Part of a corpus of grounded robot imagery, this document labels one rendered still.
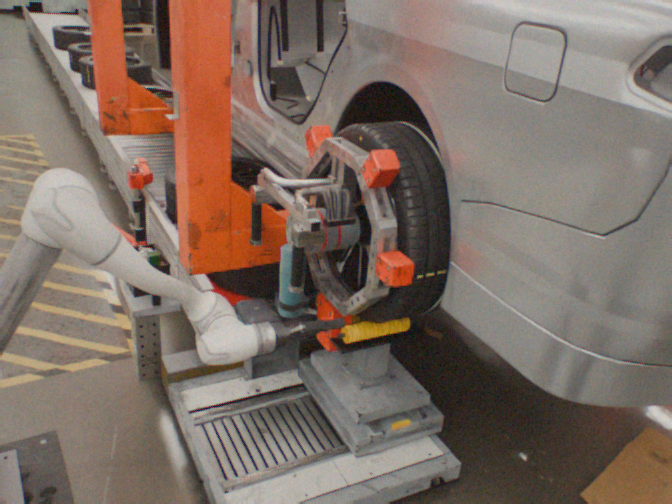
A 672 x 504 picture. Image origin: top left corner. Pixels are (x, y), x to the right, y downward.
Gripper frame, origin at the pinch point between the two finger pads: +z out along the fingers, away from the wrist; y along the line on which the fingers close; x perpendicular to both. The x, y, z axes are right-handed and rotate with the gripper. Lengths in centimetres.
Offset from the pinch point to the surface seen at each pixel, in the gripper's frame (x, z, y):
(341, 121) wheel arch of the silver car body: 72, 26, -4
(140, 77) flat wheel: 336, 41, -368
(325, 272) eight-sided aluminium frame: 23.0, 13.2, -23.8
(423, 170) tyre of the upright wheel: 34, 26, 33
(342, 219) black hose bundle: 24.7, -0.2, 24.3
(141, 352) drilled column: 19, -44, -90
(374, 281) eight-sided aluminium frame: 7.7, 9.6, 14.8
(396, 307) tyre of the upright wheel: -0.1, 18.1, 8.5
